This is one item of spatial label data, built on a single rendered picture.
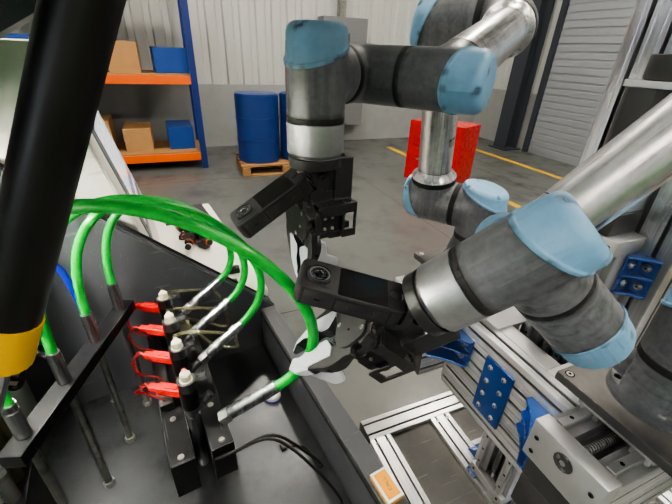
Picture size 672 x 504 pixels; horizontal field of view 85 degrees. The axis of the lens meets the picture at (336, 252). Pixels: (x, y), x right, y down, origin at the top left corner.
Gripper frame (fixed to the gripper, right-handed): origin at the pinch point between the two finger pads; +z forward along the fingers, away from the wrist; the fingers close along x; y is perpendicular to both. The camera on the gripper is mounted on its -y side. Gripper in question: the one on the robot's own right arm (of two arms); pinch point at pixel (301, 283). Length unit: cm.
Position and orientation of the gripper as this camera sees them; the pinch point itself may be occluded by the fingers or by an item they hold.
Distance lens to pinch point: 58.9
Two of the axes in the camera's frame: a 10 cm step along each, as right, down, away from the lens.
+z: -0.4, 8.8, 4.8
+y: 8.7, -2.1, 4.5
